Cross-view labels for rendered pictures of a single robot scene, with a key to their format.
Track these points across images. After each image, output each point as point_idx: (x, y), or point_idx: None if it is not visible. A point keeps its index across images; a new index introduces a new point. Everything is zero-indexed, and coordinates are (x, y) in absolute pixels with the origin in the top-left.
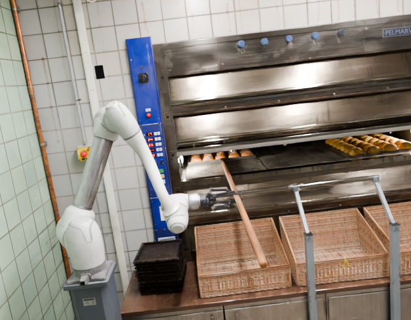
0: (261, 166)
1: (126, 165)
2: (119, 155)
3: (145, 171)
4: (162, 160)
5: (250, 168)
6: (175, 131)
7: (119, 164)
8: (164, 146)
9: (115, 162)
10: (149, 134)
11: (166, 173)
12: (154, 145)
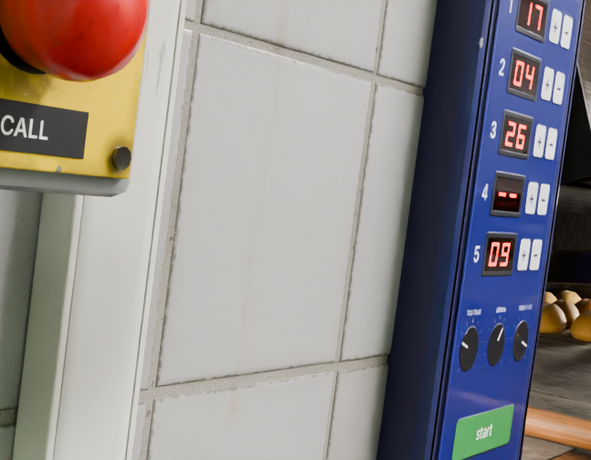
0: (564, 401)
1: (269, 350)
2: (244, 199)
3: (374, 439)
4: (527, 323)
5: (557, 412)
6: (577, 63)
7: (220, 335)
8: (558, 176)
9: (188, 290)
10: (532, 15)
11: (514, 455)
12: (527, 142)
